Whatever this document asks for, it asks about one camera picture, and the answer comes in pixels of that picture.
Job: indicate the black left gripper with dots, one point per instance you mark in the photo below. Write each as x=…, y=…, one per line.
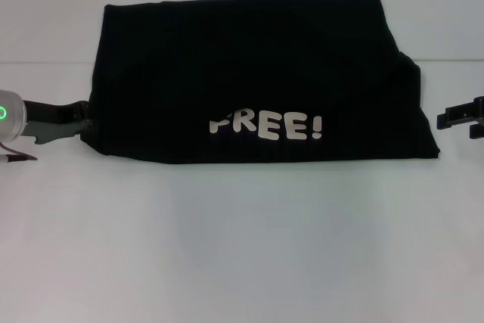
x=49, y=118

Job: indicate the black shirt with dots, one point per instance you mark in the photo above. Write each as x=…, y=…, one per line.
x=242, y=73

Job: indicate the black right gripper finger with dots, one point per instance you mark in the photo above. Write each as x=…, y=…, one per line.
x=477, y=132
x=457, y=115

